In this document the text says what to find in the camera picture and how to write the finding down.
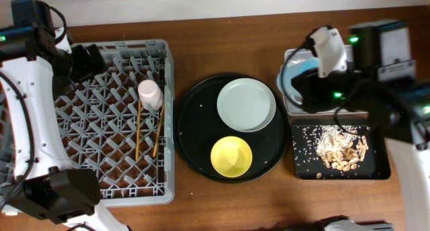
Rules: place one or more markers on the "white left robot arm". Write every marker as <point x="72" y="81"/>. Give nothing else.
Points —
<point x="39" y="63"/>

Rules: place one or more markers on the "blue plastic cup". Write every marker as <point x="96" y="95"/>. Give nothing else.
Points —
<point x="293" y="70"/>

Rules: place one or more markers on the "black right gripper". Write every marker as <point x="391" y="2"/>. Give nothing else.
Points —
<point x="308" y="90"/>

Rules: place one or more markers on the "grey plastic dishwasher rack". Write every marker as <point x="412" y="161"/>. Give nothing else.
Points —
<point x="97" y="125"/>

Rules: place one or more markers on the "clear plastic waste bin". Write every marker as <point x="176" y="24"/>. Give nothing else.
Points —
<point x="292" y="109"/>

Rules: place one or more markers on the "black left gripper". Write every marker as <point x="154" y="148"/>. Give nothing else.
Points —
<point x="89" y="58"/>

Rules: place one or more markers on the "yellow bowl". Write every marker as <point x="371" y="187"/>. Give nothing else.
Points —
<point x="231" y="157"/>

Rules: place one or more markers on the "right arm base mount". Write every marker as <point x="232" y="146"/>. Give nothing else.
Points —
<point x="344" y="223"/>

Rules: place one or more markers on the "black rectangular tray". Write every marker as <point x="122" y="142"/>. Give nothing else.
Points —
<point x="309" y="166"/>

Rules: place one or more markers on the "pink plastic cup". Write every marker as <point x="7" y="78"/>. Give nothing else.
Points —
<point x="150" y="94"/>

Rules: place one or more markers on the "grey-white round plate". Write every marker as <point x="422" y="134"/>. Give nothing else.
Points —
<point x="246" y="105"/>

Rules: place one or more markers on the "wooden chopstick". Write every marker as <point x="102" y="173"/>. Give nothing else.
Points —
<point x="160" y="125"/>
<point x="138" y="118"/>

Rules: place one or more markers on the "food scraps pile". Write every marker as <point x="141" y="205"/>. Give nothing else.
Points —
<point x="341" y="150"/>

